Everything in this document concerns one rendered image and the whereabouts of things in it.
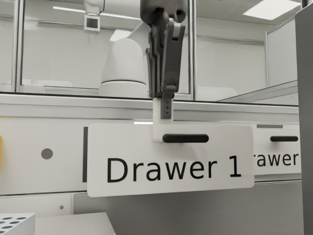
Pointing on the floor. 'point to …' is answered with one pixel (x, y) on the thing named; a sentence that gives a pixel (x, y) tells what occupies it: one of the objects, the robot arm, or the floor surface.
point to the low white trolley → (74, 224)
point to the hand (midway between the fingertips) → (163, 120)
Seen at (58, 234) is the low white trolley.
